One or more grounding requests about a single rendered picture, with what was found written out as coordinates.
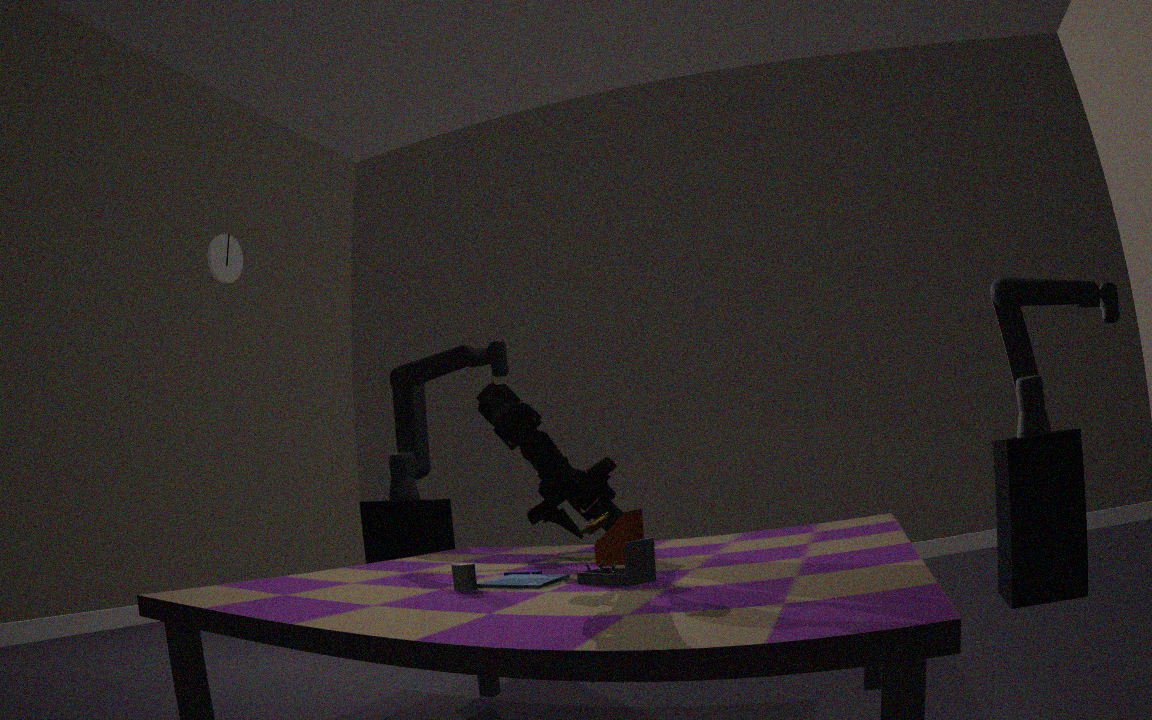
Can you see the yellow round plate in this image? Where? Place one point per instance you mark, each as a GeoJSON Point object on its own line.
{"type": "Point", "coordinates": [595, 524]}

